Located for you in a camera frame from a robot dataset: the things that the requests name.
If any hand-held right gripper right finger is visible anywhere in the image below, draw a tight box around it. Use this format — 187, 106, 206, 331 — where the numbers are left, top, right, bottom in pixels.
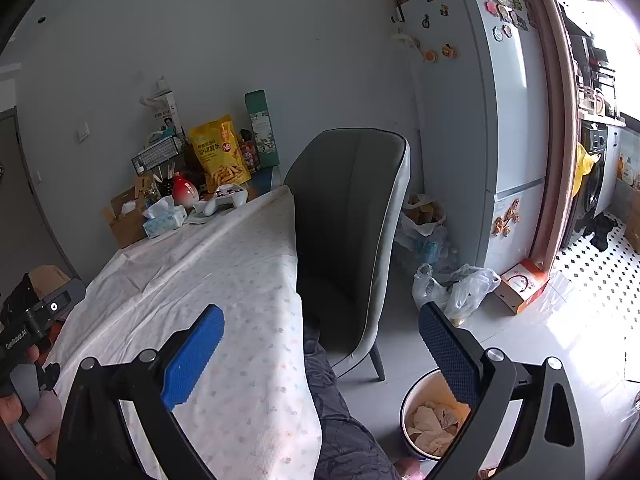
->
418, 301, 587, 480

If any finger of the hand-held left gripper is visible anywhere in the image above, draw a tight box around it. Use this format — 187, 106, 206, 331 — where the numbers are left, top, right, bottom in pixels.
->
22, 278, 87, 337

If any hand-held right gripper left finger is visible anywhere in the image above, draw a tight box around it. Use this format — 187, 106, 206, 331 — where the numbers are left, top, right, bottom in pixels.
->
55, 304, 226, 480

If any white round trash bin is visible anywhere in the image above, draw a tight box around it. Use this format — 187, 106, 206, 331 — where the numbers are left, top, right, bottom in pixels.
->
400, 367, 481, 462

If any person's left hand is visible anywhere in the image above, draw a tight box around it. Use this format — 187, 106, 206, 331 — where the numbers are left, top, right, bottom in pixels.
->
0, 390, 63, 463

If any orange cloth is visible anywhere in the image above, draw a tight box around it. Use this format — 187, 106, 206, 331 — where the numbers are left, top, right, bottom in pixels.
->
42, 320, 67, 348

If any black plastic bag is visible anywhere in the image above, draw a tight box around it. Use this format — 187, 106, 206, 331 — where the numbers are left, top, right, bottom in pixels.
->
0, 274, 37, 317

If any clear plastic bag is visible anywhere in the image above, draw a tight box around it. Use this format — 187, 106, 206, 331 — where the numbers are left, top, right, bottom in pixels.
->
412, 262, 502, 326

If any orange and white box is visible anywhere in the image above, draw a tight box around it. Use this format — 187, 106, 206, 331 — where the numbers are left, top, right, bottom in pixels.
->
500, 258, 550, 315

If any bag of blue bottles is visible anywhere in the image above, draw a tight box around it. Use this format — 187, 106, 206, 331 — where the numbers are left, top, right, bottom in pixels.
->
395, 232, 458, 273

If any open brown cardboard box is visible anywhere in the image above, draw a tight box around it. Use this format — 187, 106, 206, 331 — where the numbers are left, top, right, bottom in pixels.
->
100, 175, 156, 249

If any grey door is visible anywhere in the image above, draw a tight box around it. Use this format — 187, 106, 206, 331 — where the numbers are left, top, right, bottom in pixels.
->
0, 107, 76, 281

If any person's leg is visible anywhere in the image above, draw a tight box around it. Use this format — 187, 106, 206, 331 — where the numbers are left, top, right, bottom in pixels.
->
302, 327, 403, 480

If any blue tissue pack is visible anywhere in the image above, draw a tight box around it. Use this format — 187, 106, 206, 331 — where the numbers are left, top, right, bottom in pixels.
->
142, 196, 188, 239

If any white plastic bag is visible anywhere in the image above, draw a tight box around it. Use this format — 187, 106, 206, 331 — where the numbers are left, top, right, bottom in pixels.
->
400, 194, 448, 238

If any dark cup with sticks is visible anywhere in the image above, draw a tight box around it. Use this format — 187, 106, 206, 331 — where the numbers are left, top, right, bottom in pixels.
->
152, 162, 177, 198

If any white game controller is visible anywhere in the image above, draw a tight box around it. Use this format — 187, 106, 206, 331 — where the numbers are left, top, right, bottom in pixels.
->
192, 184, 249, 217

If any red and white vase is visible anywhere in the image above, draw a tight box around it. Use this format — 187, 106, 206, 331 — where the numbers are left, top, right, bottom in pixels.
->
171, 174, 198, 207

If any grey upholstered chair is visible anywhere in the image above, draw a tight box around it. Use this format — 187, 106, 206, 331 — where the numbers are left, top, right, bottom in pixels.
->
283, 128, 412, 383

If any black cloth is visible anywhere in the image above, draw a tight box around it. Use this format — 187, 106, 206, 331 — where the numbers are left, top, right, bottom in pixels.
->
575, 212, 621, 252

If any yellow snack bag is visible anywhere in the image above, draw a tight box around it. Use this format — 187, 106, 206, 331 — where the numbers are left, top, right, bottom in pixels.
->
187, 115, 252, 192

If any small red packet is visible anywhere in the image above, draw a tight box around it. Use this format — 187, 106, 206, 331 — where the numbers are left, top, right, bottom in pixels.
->
239, 140, 261, 173

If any white refrigerator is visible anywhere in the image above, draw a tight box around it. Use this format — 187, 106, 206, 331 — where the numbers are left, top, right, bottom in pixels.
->
400, 0, 548, 281

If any white box with portrait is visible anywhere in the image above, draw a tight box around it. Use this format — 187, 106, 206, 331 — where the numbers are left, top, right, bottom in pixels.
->
150, 91, 182, 136

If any dark washing machine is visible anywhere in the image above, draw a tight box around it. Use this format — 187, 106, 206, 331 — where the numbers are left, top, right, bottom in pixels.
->
575, 125, 621, 231

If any yellow cloth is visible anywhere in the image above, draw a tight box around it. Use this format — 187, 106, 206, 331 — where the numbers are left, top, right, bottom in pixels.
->
572, 141, 598, 198

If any tall green box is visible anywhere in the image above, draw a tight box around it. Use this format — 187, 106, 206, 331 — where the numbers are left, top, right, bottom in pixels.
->
244, 90, 282, 170

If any black kitchen shelf rack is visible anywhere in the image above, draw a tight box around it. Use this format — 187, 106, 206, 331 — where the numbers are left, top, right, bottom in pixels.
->
565, 30, 626, 126

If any cluster of fridge magnets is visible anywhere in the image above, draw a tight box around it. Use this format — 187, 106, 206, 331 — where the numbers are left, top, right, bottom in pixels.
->
480, 0, 538, 41

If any black wire basket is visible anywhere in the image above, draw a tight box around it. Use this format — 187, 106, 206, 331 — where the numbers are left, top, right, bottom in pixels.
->
131, 135, 185, 175

